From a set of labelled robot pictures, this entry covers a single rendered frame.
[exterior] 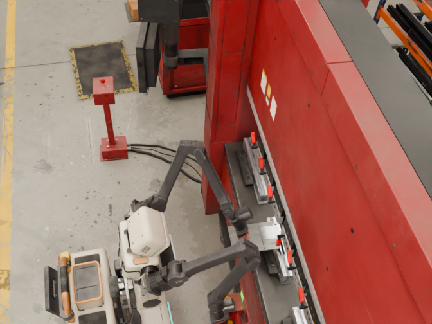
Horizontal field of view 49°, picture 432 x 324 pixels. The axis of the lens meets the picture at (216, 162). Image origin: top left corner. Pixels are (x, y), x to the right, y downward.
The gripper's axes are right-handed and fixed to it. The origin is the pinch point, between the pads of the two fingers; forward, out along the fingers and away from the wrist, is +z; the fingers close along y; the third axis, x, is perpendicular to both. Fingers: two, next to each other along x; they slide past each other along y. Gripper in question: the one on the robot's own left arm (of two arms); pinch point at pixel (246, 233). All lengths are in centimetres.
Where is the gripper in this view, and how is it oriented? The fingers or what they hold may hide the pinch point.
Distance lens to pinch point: 274.0
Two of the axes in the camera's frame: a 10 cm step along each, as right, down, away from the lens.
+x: -8.9, 3.9, 2.4
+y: -1.6, -7.6, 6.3
